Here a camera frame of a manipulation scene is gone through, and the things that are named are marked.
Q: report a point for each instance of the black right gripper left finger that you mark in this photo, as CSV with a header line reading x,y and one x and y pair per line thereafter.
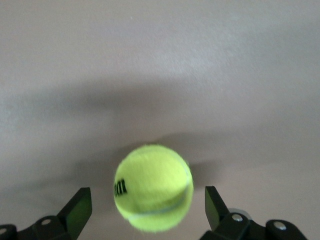
x,y
72,212

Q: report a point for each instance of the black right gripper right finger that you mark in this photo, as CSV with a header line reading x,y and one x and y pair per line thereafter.
x,y
220,215

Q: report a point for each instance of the yellow tennis ball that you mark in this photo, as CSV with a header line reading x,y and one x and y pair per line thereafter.
x,y
155,187

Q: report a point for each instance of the brown table cover mat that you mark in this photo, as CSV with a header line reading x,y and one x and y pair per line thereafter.
x,y
75,62

